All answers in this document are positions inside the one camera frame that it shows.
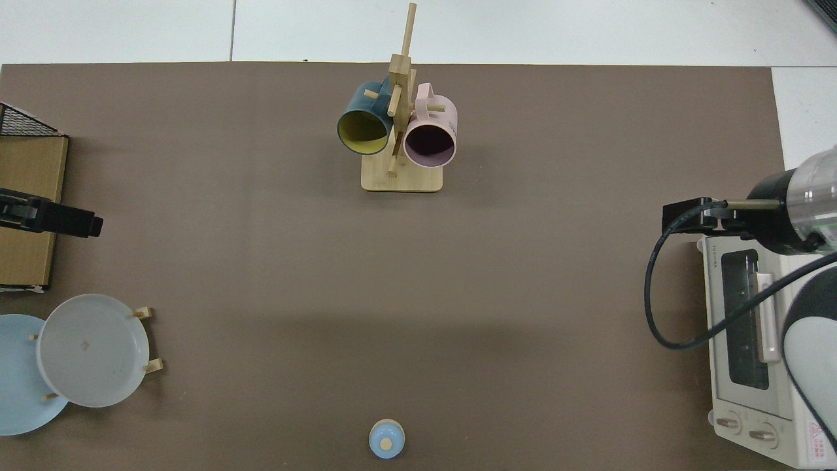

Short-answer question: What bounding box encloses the dark flat object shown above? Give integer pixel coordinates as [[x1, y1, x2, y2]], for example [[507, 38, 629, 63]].
[[803, 0, 837, 35]]

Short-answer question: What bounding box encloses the small blue round bell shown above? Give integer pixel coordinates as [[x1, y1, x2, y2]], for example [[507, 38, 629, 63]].
[[369, 419, 405, 460]]

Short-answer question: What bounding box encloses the light blue plate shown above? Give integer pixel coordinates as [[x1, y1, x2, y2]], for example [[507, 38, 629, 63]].
[[0, 314, 69, 436]]

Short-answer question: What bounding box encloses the wooden cup stand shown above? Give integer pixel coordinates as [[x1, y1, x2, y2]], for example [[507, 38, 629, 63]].
[[361, 3, 447, 193]]

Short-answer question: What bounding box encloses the wooden plate rack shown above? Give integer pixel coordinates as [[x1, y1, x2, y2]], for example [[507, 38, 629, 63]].
[[29, 306, 164, 401]]

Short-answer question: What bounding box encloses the wire basket with wooden floor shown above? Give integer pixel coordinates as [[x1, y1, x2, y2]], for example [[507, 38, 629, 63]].
[[0, 103, 69, 293]]

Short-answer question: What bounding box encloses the grey plate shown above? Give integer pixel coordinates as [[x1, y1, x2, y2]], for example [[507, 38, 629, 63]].
[[36, 294, 150, 408]]

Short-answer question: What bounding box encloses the dark blue cup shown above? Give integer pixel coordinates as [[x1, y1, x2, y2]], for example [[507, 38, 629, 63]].
[[337, 80, 396, 156]]

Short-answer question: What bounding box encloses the pale toaster oven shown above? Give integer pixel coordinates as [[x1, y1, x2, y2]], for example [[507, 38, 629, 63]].
[[696, 234, 837, 469]]

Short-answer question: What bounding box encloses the brown table cloth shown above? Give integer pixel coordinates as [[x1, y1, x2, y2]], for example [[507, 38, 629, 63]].
[[0, 62, 785, 471]]

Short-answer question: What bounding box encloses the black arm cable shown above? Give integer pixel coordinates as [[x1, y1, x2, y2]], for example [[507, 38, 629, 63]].
[[644, 200, 837, 351]]

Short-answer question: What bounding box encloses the pink cup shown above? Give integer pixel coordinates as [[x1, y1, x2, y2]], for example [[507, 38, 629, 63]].
[[403, 82, 458, 168]]

